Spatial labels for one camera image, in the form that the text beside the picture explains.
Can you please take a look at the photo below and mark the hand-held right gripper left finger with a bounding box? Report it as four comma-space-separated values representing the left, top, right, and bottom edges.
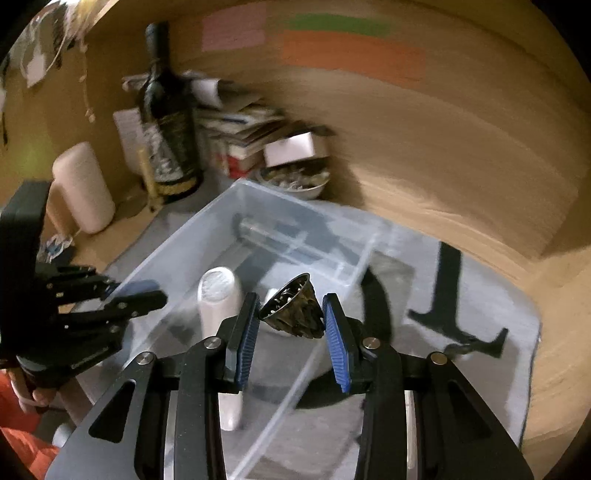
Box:
46, 292, 262, 480

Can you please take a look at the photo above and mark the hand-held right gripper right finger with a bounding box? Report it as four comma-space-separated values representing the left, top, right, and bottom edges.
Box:
322, 292, 536, 480

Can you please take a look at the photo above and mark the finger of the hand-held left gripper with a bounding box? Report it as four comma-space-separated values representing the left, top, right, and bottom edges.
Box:
44, 264, 168, 324
16, 311, 126, 376

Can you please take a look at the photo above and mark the dark ribbed metal cup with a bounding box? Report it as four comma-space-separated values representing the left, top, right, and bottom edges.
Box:
257, 273, 325, 341

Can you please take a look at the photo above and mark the clear plastic storage bin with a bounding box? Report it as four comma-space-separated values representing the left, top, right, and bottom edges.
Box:
104, 178, 398, 480

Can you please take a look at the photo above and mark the person's left hand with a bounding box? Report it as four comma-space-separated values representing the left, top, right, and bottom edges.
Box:
14, 364, 62, 414

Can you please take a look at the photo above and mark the crumpled blue white wrapper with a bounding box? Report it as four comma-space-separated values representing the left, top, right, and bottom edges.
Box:
39, 233, 77, 264

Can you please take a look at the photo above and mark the white plastic bottle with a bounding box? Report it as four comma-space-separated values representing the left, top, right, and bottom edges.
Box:
198, 267, 245, 432

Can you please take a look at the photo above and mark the yellow stick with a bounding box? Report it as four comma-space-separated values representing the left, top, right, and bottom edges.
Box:
137, 148, 160, 213

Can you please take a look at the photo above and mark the person's orange clothing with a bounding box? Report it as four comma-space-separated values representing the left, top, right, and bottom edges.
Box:
0, 369, 61, 478

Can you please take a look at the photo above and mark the white paper sheet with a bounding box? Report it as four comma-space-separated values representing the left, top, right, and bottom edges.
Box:
113, 108, 146, 176

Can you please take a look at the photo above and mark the grey table mat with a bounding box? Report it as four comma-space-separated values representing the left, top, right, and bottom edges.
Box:
74, 198, 542, 480

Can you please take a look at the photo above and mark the white bowl with small bits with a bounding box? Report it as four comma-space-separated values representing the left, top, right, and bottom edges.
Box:
256, 164, 331, 200

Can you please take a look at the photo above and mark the dark wine bottle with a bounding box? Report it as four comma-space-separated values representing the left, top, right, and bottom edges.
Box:
139, 22, 204, 204

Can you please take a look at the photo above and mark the stack of books and papers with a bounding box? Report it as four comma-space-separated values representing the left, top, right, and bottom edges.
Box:
196, 99, 288, 179

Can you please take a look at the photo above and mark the small white cardboard box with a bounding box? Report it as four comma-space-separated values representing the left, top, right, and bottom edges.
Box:
264, 131, 329, 167

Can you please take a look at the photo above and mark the rolled white paper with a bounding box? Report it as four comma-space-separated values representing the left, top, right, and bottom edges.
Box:
182, 71, 236, 106

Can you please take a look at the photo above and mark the pink paper note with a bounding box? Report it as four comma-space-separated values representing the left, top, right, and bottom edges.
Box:
202, 4, 267, 51

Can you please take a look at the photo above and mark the orange paper sheet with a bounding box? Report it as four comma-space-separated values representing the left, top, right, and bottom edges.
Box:
281, 31, 426, 88

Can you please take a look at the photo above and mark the green paper strip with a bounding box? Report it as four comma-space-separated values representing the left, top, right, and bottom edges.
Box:
286, 13, 393, 40

